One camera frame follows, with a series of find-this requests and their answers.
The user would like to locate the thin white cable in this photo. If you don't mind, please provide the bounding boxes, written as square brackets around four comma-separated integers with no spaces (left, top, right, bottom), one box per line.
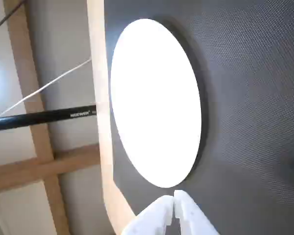
[0,58,92,118]

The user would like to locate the thin black cable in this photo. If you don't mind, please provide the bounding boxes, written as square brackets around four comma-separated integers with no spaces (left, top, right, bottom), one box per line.
[0,0,27,34]

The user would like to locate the dark grey mat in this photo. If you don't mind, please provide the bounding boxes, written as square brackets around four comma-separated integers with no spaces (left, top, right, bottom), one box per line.
[104,0,294,235]

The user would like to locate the black tripod pole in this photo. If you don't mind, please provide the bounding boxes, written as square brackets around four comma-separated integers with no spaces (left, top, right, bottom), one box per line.
[0,104,98,133]

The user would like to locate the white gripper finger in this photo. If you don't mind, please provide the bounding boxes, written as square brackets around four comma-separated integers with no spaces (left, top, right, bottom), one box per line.
[173,189,221,235]
[122,194,175,235]

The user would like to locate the white round dish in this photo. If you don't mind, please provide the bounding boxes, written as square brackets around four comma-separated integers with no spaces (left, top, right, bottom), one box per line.
[109,18,202,188]

